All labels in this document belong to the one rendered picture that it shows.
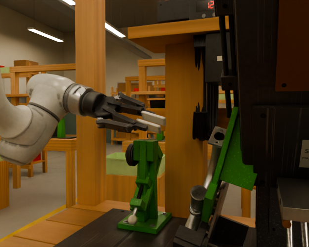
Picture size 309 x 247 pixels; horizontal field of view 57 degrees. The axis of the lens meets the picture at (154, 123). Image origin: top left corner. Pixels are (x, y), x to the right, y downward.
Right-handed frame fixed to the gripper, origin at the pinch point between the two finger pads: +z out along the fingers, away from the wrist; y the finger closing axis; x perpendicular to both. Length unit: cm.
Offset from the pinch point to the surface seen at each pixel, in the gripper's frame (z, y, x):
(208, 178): 18.0, -4.7, 9.9
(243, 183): 26.7, -10.2, -3.1
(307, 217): 35.8, -21.3, -18.6
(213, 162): 18.2, -1.6, 6.4
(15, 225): -188, -12, 243
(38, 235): -25, -33, 28
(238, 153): 24.1, -6.3, -7.1
